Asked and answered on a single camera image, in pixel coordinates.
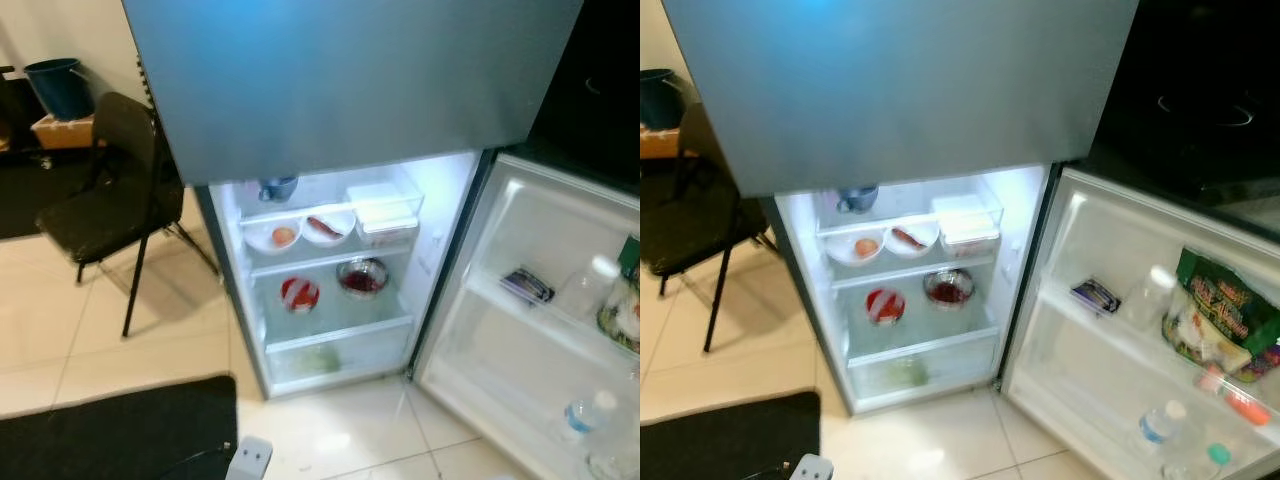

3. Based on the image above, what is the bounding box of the green cap water bottle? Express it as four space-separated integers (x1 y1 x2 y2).
1165 443 1233 480

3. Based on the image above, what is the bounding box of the white-lined fridge door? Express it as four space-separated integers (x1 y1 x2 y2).
1000 165 1280 480
412 150 641 480

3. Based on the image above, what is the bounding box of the stainless steel fridge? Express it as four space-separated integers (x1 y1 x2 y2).
120 0 586 401
660 0 1141 416

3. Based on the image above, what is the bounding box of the black folding chair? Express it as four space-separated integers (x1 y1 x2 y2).
640 100 781 353
35 92 221 339

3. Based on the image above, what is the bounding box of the green snack bag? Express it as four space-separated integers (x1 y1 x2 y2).
598 235 641 353
1162 247 1280 373

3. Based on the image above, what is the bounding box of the cardboard box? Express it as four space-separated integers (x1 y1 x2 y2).
30 115 101 151
640 125 681 161

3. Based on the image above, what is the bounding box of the dark purple package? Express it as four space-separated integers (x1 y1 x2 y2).
1070 277 1123 316
500 267 556 306

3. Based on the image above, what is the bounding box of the blue bucket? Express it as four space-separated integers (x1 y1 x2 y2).
640 68 686 131
25 58 96 121

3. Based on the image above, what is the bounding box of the blue label water bottle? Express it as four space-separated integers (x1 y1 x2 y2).
560 390 619 446
1138 400 1188 448

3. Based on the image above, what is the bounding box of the white bowl with egg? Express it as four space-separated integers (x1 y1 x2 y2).
243 220 301 256
825 232 886 267

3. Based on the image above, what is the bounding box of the wrapped bowl of red food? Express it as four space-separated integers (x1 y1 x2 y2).
280 277 321 314
865 288 908 326

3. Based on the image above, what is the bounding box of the white lidded food container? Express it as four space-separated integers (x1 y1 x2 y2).
932 193 1004 256
345 182 424 246

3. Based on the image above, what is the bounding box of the white bowl with sausage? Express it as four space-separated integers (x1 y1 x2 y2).
300 210 358 247
883 220 941 259

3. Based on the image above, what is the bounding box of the steel bowl of berries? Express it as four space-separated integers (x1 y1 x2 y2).
923 268 975 309
337 257 389 298

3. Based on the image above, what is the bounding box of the clear crisper drawer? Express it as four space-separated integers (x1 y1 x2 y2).
845 328 1001 409
262 318 416 393

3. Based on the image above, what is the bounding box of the green vegetable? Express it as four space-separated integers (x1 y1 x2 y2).
880 355 931 391
290 345 343 376

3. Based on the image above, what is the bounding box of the black induction cooktop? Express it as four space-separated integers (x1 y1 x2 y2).
1085 0 1280 239

